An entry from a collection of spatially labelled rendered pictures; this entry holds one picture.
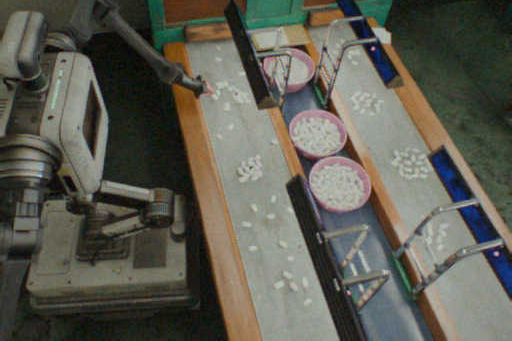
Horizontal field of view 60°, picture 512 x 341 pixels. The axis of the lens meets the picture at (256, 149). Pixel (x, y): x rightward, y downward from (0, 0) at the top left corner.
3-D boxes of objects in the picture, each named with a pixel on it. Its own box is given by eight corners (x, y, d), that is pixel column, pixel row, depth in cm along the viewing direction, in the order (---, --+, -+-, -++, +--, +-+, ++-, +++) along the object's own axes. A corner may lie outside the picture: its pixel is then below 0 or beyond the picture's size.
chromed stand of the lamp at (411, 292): (409, 303, 172) (460, 259, 135) (387, 255, 183) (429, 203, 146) (452, 291, 176) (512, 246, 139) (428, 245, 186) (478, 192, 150)
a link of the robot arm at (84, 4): (72, -1, 184) (85, -20, 180) (101, 19, 191) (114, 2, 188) (53, 47, 150) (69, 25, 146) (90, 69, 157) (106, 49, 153)
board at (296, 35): (251, 51, 234) (251, 49, 233) (244, 33, 242) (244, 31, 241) (310, 43, 241) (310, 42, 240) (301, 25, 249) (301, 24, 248)
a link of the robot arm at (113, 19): (87, 16, 185) (102, -4, 181) (94, 14, 190) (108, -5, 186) (165, 88, 192) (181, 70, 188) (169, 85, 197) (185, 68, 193)
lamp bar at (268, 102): (258, 111, 175) (259, 98, 169) (223, 11, 209) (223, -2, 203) (277, 108, 176) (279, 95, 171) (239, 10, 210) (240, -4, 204)
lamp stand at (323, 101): (323, 114, 224) (343, 46, 188) (310, 85, 235) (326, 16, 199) (357, 108, 228) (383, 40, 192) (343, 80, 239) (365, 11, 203)
